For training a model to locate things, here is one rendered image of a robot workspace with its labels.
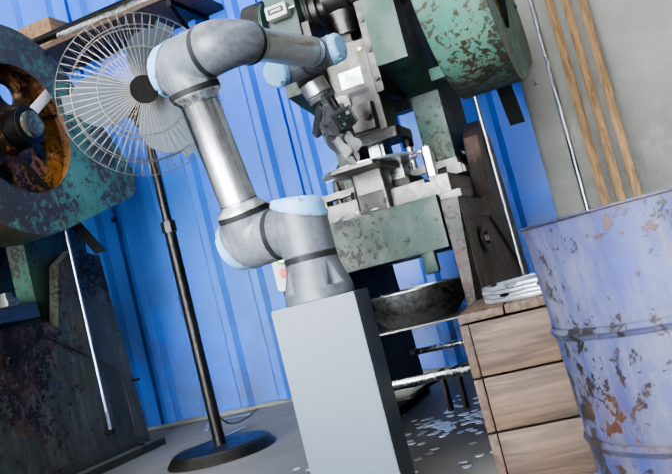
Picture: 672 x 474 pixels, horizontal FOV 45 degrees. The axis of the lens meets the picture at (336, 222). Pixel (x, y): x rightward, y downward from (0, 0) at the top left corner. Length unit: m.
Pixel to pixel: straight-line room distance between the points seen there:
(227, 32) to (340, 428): 0.85
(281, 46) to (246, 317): 2.28
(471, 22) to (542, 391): 0.99
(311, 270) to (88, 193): 1.83
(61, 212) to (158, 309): 1.13
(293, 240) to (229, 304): 2.30
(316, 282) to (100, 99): 1.48
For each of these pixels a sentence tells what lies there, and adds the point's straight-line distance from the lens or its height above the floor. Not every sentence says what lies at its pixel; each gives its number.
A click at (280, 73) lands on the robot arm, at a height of 1.03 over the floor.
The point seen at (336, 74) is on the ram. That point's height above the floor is 1.09.
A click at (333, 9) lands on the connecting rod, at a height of 1.29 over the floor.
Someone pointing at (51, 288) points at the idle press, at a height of 0.75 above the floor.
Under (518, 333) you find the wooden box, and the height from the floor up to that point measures 0.29.
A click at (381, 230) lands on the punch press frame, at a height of 0.59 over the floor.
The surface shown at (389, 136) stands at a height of 0.86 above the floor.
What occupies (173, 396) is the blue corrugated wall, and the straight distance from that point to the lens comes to 4.21.
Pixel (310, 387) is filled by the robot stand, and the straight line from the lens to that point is 1.68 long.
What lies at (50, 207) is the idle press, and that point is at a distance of 3.20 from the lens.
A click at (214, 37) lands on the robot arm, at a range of 1.73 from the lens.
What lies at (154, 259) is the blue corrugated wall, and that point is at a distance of 4.19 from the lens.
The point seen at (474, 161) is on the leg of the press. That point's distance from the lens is 2.66.
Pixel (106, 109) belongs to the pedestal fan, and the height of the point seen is 1.26.
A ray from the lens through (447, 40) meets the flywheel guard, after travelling 2.20.
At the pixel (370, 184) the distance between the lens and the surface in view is 2.31.
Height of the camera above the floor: 0.46
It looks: 5 degrees up
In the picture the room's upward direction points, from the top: 14 degrees counter-clockwise
